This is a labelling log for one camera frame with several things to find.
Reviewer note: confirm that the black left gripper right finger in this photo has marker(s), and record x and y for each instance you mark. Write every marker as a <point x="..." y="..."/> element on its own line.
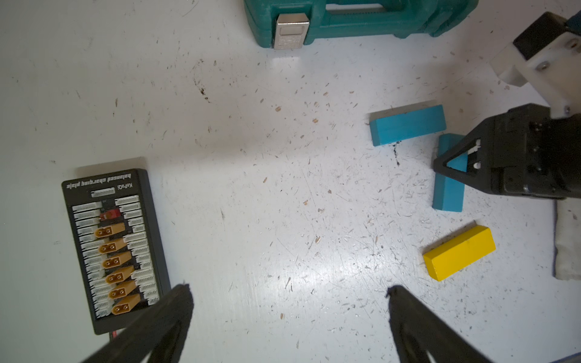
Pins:
<point x="420" y="336"/>

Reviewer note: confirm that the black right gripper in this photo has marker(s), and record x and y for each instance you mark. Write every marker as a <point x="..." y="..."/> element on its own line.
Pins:
<point x="523" y="152"/>

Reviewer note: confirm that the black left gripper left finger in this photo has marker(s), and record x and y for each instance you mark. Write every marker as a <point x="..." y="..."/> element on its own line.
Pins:
<point x="158" y="335"/>

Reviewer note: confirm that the long teal building block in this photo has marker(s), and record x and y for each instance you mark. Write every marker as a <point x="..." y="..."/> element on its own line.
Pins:
<point x="448" y="193"/>

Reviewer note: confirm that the yellow building block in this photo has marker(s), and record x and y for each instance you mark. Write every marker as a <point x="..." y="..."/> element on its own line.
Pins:
<point x="459" y="252"/>

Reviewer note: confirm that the short teal building block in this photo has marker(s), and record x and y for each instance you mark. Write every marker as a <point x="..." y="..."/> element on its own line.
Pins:
<point x="396" y="125"/>

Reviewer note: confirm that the grey work glove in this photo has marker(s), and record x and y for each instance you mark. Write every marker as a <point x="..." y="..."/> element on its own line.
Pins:
<point x="567" y="240"/>

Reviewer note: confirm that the black balanced charging board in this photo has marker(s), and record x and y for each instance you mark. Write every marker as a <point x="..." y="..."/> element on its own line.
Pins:
<point x="118" y="244"/>

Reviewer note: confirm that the green plastic tool case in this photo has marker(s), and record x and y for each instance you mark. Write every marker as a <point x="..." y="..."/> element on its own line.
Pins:
<point x="285" y="25"/>

